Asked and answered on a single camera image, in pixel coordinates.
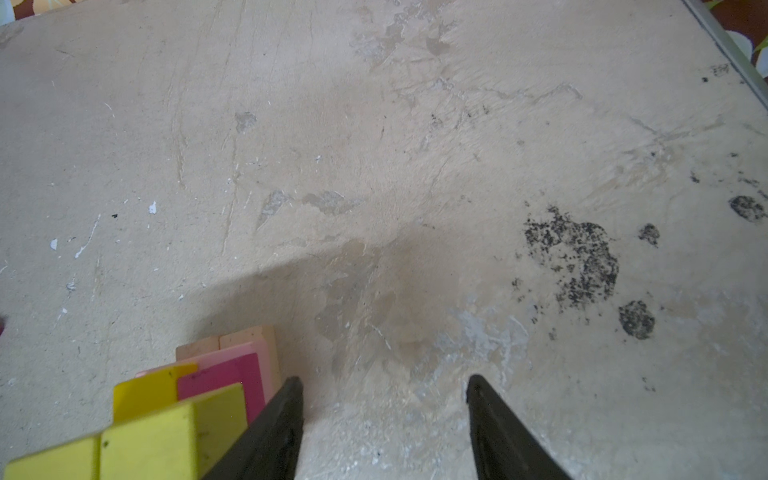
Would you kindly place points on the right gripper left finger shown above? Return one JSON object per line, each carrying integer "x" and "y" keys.
{"x": 270, "y": 446}

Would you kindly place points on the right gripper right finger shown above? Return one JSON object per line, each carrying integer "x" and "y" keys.
{"x": 503, "y": 448}

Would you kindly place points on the magenta wood block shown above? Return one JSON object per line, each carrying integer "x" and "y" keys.
{"x": 244, "y": 370}

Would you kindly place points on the lime green cube block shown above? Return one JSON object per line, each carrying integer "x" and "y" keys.
{"x": 182, "y": 441}

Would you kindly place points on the pink wood block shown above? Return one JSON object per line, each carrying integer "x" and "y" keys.
{"x": 240, "y": 354}

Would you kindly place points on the natural wood plank block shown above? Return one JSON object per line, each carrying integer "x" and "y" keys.
{"x": 262, "y": 335}

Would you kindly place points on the yellow wood block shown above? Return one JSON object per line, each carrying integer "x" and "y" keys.
{"x": 147, "y": 393}

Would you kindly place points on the small yellow-green block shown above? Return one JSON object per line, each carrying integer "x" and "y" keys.
{"x": 77, "y": 459}

